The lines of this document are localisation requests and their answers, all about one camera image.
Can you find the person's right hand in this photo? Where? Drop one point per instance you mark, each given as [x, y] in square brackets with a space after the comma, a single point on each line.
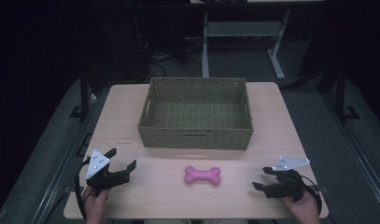
[302, 208]

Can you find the metal floor rail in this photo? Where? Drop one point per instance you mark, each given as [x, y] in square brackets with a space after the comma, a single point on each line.
[58, 174]
[358, 149]

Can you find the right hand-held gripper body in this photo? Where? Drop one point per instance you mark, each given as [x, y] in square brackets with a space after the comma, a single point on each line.
[287, 183]

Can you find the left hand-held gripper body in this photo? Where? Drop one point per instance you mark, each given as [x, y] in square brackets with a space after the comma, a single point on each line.
[99, 179]

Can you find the person's left hand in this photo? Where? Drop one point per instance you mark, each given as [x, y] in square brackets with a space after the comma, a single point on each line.
[95, 203]

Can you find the pink bone-shaped toy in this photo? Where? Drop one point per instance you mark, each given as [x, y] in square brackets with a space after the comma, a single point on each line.
[202, 175]

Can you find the green woven basket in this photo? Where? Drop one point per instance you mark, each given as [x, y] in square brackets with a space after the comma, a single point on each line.
[195, 115]

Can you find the black metal stand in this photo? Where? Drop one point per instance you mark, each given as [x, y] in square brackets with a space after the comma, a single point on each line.
[84, 93]
[340, 93]

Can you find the grey metal table frame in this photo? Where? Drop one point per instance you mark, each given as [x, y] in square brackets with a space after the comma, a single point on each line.
[240, 28]

